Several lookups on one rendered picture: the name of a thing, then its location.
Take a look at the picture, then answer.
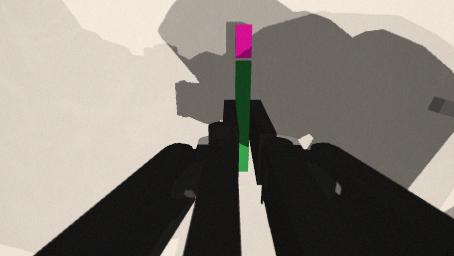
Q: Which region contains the grey rectangular block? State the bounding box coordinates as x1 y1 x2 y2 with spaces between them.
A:
428 97 454 117

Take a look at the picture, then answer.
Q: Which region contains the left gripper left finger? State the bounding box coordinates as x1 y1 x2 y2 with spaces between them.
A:
33 100 242 256

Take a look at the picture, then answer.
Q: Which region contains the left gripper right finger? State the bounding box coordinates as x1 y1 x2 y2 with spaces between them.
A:
249 100 454 256

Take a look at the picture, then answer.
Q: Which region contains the green rod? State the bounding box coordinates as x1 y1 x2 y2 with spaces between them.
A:
235 61 251 172

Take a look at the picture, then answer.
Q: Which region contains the magenta rod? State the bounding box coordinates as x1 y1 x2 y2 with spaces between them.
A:
235 25 252 58

